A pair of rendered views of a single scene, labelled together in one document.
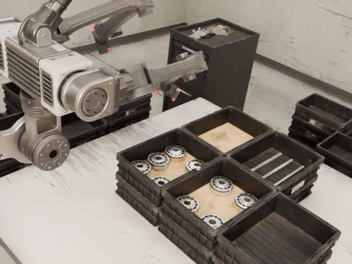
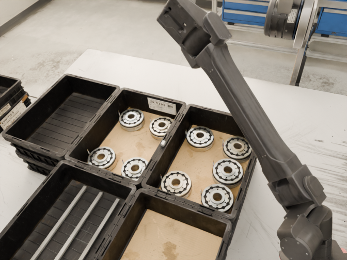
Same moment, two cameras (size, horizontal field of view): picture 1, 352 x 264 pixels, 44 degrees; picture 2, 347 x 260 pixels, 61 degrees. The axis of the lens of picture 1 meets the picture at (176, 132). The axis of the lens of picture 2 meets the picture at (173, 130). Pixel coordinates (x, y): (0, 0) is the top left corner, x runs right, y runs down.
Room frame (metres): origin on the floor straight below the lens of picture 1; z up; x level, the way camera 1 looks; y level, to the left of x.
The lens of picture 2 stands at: (2.15, -0.22, 1.71)
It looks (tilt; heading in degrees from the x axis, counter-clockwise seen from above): 48 degrees down; 167
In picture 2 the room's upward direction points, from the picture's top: 7 degrees counter-clockwise
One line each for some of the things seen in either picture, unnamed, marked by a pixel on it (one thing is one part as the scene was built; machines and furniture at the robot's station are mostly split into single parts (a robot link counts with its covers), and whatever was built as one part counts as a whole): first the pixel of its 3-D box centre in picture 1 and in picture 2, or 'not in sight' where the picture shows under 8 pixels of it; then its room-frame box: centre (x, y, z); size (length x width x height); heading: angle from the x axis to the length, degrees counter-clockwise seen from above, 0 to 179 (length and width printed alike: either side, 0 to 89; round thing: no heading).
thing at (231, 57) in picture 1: (208, 81); not in sight; (3.42, -0.22, 0.45); 0.60 x 0.45 x 0.90; 139
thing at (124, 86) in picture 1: (117, 87); not in sight; (1.18, 0.20, 1.45); 0.09 x 0.08 x 0.12; 49
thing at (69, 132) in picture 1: (71, 144); not in sight; (2.43, 0.70, 0.31); 0.40 x 0.30 x 0.34; 139
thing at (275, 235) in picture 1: (276, 244); (69, 120); (1.19, -0.43, 0.87); 0.40 x 0.30 x 0.11; 138
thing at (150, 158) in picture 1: (158, 158); (227, 171); (1.65, 0.06, 0.86); 0.10 x 0.10 x 0.01
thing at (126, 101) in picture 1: (117, 119); not in sight; (2.73, 0.44, 0.37); 0.40 x 0.30 x 0.45; 139
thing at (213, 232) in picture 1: (220, 191); (129, 130); (1.39, -0.21, 0.92); 0.40 x 0.30 x 0.02; 138
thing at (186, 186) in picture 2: (196, 166); (175, 183); (1.63, -0.12, 0.86); 0.10 x 0.10 x 0.01
